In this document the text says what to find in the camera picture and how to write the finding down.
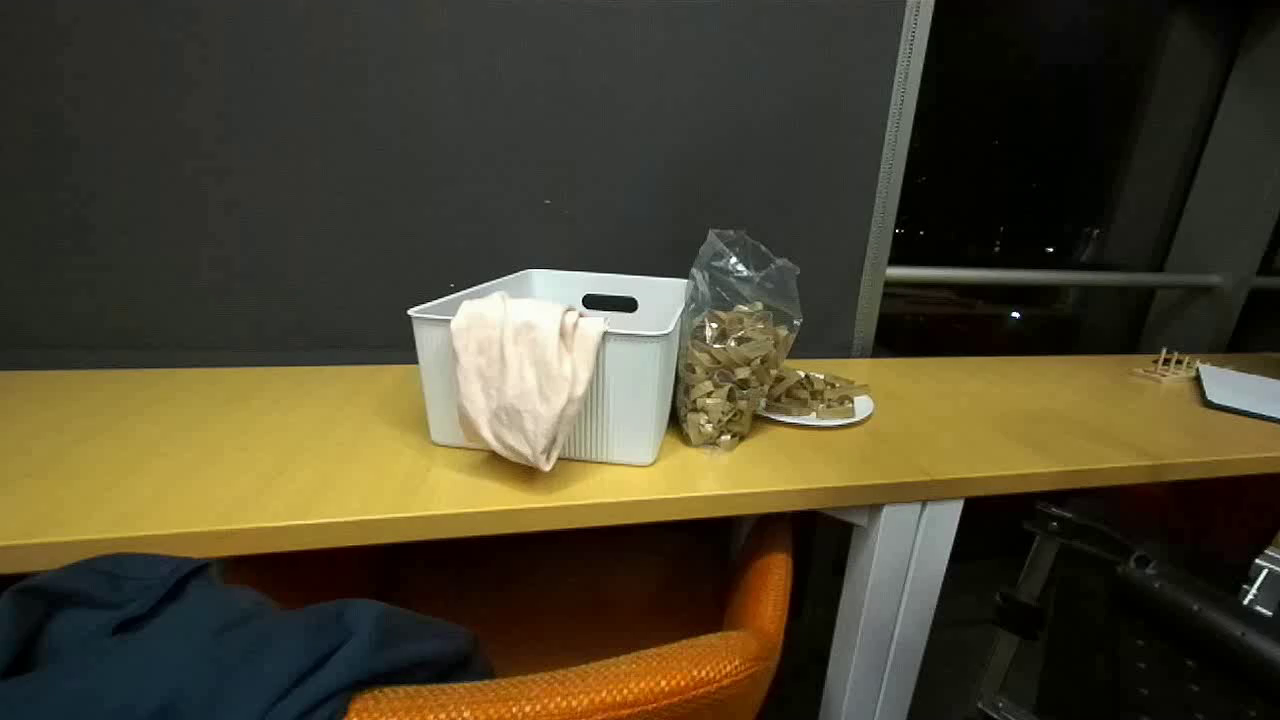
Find dark grey window post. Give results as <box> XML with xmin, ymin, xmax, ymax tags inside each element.
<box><xmin>1135</xmin><ymin>0</ymin><xmax>1280</xmax><ymax>350</ymax></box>

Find white table leg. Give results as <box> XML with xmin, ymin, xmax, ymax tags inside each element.
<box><xmin>816</xmin><ymin>497</ymin><xmax>967</xmax><ymax>720</ymax></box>

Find tan rubber band pile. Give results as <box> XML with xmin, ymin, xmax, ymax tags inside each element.
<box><xmin>758</xmin><ymin>355</ymin><xmax>873</xmax><ymax>419</ymax></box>

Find clear bag of rubber bands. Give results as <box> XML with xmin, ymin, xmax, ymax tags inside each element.
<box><xmin>672</xmin><ymin>223</ymin><xmax>808</xmax><ymax>452</ymax></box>

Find light grey window post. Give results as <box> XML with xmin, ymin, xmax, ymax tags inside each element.
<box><xmin>850</xmin><ymin>0</ymin><xmax>941</xmax><ymax>361</ymax></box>

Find grey window rail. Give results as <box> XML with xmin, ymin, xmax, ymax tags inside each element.
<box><xmin>878</xmin><ymin>265</ymin><xmax>1229</xmax><ymax>296</ymax></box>

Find small wooden pieces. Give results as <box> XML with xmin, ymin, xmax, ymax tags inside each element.
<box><xmin>1130</xmin><ymin>342</ymin><xmax>1205</xmax><ymax>393</ymax></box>

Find white paper sheet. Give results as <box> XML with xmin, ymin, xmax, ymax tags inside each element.
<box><xmin>1192</xmin><ymin>361</ymin><xmax>1280</xmax><ymax>424</ymax></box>

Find orange mesh chair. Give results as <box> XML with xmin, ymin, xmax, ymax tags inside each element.
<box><xmin>210</xmin><ymin>513</ymin><xmax>799</xmax><ymax>720</ymax></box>

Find dark blue jacket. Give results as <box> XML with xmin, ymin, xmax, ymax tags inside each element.
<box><xmin>0</xmin><ymin>552</ymin><xmax>490</xmax><ymax>720</ymax></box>

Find white paper plate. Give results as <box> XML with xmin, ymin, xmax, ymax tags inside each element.
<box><xmin>750</xmin><ymin>385</ymin><xmax>878</xmax><ymax>431</ymax></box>

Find white plastic storage bin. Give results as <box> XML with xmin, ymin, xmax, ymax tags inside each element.
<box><xmin>403</xmin><ymin>265</ymin><xmax>690</xmax><ymax>466</ymax></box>

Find black metal stand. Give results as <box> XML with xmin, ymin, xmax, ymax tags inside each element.
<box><xmin>971</xmin><ymin>497</ymin><xmax>1280</xmax><ymax>720</ymax></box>

